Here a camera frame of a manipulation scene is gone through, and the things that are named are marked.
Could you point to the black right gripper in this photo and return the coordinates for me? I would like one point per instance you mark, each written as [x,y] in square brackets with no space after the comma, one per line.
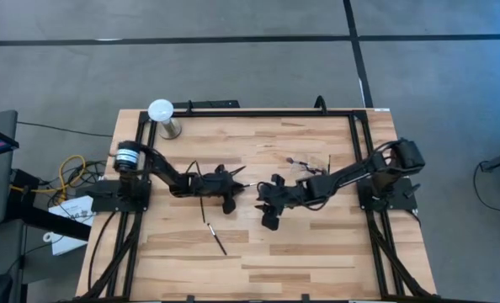
[288,195]

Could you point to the black edge bracket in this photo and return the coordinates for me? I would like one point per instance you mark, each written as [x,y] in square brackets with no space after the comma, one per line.
[305,299]
[190,299]

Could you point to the black aluminium table frame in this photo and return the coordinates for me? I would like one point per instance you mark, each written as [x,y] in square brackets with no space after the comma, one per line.
[254,113]

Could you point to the clear plastic bag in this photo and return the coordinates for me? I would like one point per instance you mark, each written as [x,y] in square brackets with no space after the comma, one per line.
[296,168]

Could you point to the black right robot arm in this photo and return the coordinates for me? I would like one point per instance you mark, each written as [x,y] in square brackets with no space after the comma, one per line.
[351,174]

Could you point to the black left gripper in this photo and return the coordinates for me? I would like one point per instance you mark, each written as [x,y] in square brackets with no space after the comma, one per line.
[214,184]

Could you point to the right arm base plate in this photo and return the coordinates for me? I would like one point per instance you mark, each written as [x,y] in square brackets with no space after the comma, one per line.
[397,202]

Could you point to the black arched clamp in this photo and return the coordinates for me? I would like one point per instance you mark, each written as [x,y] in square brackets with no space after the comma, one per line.
[324,105]

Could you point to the white lamp with metal stem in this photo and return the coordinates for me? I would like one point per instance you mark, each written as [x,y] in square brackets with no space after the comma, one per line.
[161,110]

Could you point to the white sticker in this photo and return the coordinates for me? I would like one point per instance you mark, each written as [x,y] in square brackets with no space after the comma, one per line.
[381,110]

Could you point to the black desk stand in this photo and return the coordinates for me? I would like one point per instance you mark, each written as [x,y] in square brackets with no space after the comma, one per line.
[44,219]

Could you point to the white paper sheet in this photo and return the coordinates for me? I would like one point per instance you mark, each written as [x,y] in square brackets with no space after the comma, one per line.
[71,244]

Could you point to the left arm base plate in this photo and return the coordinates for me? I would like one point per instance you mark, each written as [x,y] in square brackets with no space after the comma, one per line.
[107,202]

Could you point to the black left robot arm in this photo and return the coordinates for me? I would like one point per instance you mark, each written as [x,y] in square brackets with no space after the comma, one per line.
[166,168]

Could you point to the black bar device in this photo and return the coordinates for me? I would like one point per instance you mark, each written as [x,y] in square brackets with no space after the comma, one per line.
[208,104]

